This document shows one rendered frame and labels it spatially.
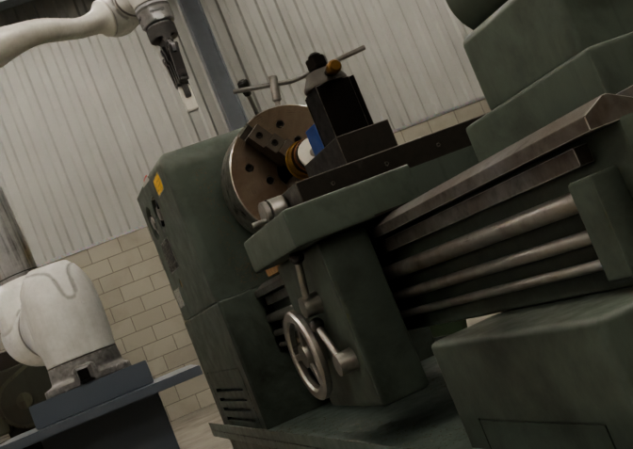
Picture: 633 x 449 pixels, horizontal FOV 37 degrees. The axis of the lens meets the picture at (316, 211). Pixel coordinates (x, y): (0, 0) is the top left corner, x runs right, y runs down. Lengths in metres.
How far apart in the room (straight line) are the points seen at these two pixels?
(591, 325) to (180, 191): 1.56
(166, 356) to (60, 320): 10.21
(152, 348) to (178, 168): 10.00
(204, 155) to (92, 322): 0.52
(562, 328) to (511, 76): 0.36
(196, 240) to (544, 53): 1.37
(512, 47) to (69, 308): 1.24
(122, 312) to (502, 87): 11.25
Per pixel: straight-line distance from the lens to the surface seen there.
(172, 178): 2.34
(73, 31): 2.52
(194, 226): 2.32
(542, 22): 1.10
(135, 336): 12.29
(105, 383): 2.04
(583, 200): 0.96
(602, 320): 0.89
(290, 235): 1.40
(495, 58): 1.19
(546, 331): 0.97
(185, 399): 12.30
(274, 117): 2.25
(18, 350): 2.30
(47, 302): 2.10
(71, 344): 2.09
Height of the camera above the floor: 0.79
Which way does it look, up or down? 5 degrees up
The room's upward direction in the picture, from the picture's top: 22 degrees counter-clockwise
